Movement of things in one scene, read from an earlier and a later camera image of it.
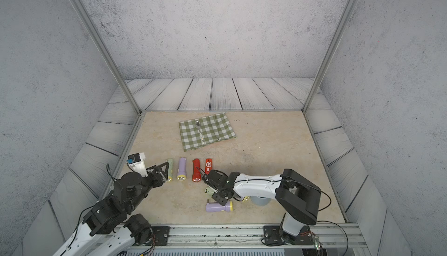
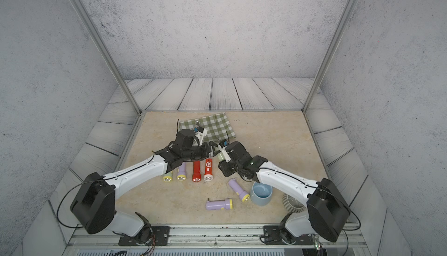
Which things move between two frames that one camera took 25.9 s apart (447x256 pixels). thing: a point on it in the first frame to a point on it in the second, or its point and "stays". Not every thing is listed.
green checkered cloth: (213, 128) stays
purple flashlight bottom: (215, 207) stays
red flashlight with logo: (208, 166) stays
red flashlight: (196, 175) stays
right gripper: (217, 199) to (223, 167)
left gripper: (163, 177) to (210, 148)
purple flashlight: (181, 174) stays
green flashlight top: (170, 172) stays
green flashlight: (209, 192) to (220, 156)
